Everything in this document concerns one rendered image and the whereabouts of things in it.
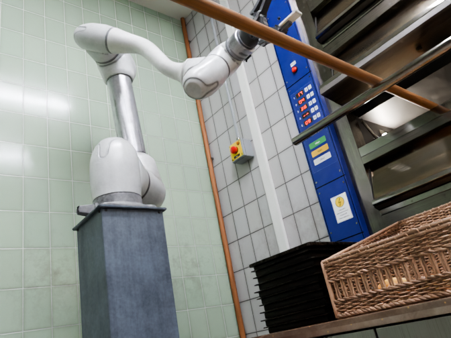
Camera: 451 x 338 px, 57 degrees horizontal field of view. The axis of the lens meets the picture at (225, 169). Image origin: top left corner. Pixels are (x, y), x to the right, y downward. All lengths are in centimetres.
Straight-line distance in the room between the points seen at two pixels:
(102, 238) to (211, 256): 104
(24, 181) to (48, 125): 30
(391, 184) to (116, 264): 100
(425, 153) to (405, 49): 37
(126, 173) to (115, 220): 17
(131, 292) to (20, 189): 82
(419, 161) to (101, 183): 108
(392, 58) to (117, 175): 103
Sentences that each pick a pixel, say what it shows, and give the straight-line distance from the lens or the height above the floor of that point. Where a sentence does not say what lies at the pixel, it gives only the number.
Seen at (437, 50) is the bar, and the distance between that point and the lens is 122.
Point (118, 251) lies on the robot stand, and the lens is 121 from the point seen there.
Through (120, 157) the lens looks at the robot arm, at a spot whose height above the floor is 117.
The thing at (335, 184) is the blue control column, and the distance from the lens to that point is 172.
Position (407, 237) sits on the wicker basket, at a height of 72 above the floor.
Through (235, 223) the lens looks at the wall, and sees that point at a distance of 218.
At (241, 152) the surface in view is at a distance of 207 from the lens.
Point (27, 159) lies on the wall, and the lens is 192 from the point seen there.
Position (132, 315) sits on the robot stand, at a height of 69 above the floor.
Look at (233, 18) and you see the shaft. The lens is 90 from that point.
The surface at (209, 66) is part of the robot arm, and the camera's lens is 134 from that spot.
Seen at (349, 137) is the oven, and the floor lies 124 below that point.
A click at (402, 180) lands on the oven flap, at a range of 160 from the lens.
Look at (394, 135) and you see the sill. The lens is 165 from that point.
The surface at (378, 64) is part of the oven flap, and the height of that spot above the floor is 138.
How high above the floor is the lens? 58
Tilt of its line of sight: 22 degrees up
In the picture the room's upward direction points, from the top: 12 degrees counter-clockwise
